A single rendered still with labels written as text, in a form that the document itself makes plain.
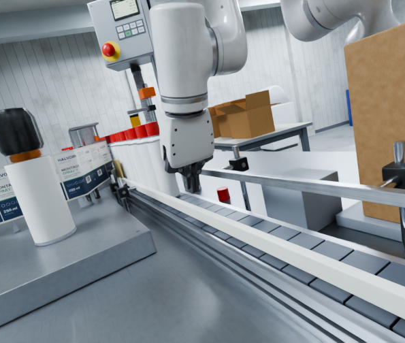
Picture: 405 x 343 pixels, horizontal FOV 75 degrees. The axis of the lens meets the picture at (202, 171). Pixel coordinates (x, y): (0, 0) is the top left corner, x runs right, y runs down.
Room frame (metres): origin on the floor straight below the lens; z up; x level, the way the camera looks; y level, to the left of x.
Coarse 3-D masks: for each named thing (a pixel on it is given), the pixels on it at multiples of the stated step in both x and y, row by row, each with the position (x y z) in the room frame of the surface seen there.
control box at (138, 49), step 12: (108, 0) 0.88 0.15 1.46; (96, 12) 0.88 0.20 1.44; (108, 12) 0.88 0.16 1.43; (96, 24) 0.88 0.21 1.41; (108, 24) 0.88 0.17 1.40; (120, 24) 0.87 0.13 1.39; (144, 24) 0.86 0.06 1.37; (108, 36) 0.88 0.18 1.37; (144, 36) 0.87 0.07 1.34; (120, 48) 0.88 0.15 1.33; (132, 48) 0.87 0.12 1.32; (144, 48) 0.87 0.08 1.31; (108, 60) 0.88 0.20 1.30; (120, 60) 0.88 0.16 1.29; (132, 60) 0.88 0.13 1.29; (144, 60) 0.91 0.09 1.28
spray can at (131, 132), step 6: (132, 132) 0.80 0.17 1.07; (132, 138) 0.80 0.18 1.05; (132, 144) 0.79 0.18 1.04; (132, 150) 0.80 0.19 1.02; (132, 156) 0.80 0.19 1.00; (138, 156) 0.79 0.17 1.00; (138, 162) 0.79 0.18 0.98; (138, 168) 0.79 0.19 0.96; (138, 174) 0.80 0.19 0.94; (144, 174) 0.79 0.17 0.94; (144, 180) 0.79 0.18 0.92
